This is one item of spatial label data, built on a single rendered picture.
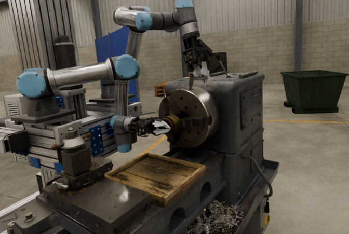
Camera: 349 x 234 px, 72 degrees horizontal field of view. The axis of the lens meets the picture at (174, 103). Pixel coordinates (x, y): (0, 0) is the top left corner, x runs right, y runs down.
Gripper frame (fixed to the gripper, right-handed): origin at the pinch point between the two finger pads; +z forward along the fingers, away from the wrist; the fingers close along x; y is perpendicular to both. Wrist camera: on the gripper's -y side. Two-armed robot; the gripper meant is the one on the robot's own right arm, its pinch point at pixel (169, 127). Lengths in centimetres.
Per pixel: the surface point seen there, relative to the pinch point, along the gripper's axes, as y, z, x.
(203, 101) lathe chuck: -17.0, 9.2, 9.8
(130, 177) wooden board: 16.8, -10.8, -19.5
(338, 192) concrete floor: -178, 62, -108
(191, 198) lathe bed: 2.9, 12.0, -30.2
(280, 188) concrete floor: -158, 13, -108
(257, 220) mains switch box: -57, 22, -76
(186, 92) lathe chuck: -14.9, 0.9, 14.5
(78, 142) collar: 40.4, -7.7, 5.3
